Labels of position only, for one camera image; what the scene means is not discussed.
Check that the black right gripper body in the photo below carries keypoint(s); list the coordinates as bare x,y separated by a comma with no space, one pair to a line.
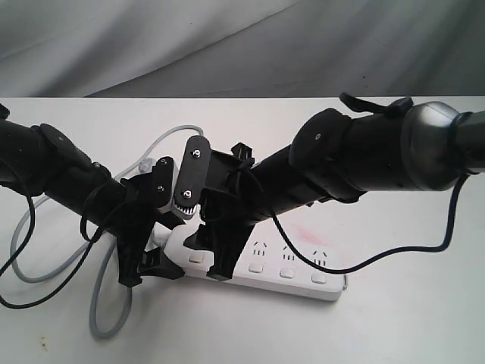
222,211

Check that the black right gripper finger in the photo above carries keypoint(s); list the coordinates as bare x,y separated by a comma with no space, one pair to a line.
227,246
201,239

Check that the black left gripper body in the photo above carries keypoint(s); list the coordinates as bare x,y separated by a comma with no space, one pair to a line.
132,223

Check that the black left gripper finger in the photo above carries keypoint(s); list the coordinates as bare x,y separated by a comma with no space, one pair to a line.
155,263
168,219

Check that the white five-outlet power strip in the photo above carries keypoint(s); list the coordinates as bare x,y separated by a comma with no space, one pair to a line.
263,264

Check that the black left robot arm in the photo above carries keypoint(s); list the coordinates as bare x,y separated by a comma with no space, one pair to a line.
42,160

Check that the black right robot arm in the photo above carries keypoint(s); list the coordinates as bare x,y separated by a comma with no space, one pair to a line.
401,146

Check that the grey backdrop cloth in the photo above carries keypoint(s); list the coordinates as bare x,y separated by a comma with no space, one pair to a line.
209,49

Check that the grey wall plug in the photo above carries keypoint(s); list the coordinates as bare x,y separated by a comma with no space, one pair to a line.
145,165

